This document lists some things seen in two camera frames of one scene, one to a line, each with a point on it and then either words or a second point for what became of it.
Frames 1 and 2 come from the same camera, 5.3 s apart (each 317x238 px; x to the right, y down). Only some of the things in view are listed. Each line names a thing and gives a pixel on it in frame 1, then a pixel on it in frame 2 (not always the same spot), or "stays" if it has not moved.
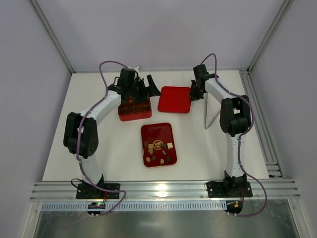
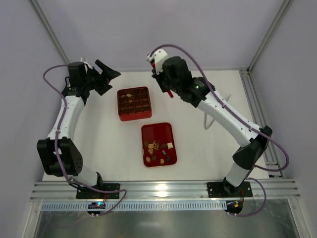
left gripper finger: [152, 89] to [109, 73]
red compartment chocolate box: [132, 109] stays
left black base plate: [90, 191] stays
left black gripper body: [142, 89] to [99, 80]
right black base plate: [230, 187] stays
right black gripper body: [196, 91] to [160, 81]
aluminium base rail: [166, 190] stays
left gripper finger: [141, 94] to [101, 90]
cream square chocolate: [170, 145] stays
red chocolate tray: [158, 145] stays
